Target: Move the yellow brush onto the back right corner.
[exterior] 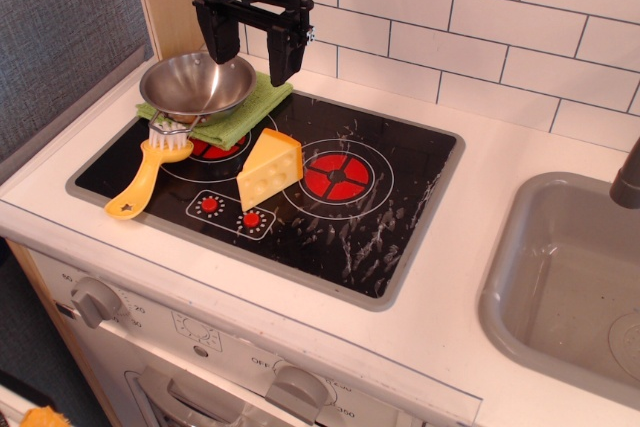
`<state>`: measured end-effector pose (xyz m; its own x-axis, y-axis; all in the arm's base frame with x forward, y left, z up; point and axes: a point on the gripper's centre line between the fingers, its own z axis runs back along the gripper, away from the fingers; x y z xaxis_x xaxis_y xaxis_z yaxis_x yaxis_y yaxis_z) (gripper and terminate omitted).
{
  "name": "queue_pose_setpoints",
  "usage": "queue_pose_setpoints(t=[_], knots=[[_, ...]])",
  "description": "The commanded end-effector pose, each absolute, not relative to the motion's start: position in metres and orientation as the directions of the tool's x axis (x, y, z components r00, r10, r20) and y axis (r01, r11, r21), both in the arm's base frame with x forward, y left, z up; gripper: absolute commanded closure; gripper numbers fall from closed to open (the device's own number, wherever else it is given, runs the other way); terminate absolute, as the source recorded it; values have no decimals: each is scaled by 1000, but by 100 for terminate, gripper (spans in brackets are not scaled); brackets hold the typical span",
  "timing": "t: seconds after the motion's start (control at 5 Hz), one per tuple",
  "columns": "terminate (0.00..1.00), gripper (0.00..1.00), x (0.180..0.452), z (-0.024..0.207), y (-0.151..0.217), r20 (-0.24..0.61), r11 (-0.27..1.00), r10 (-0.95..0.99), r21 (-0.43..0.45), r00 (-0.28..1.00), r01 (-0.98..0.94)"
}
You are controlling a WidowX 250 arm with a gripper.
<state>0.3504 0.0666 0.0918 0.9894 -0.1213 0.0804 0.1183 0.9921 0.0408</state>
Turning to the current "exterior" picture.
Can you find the small steel pan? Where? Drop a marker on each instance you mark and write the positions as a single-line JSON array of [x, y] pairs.
[[194, 87]]

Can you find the yellow dish brush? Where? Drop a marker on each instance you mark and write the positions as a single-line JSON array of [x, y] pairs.
[[168, 142]]

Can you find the grey left oven knob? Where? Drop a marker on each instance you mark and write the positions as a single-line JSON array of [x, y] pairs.
[[95, 301]]

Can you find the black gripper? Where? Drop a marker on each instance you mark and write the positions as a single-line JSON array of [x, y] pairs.
[[286, 22]]

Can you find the grey oven knob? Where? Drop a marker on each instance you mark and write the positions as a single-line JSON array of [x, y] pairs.
[[298, 393], [95, 301]]

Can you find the green folded cloth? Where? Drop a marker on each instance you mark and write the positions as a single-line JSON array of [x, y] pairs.
[[226, 132]]

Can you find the grey oven door handle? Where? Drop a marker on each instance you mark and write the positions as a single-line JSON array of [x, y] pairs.
[[189, 401]]

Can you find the orange object bottom left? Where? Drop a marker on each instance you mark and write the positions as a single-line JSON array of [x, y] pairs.
[[44, 417]]

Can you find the grey faucet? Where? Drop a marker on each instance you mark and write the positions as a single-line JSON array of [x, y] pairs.
[[625, 189]]

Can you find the black toy stovetop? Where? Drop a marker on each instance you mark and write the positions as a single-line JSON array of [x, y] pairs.
[[350, 228]]

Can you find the grey toy sink basin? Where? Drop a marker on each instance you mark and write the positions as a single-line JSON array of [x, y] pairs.
[[562, 293]]

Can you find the grey right oven knob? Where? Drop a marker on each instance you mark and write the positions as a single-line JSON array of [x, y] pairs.
[[298, 393]]

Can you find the yellow toy cheese wedge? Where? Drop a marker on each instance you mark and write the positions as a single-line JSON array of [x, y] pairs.
[[274, 163]]

